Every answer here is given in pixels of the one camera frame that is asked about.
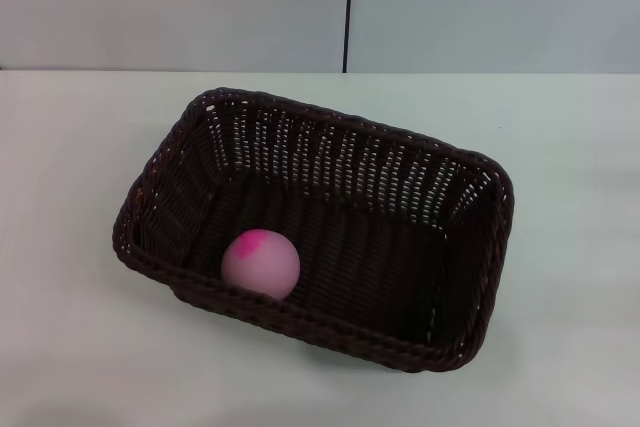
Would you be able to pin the pink peach ball toy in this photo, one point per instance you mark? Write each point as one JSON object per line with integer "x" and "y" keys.
{"x": 262, "y": 264}

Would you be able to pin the dark brown woven basket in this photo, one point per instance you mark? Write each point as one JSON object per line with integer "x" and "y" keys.
{"x": 360, "y": 247}

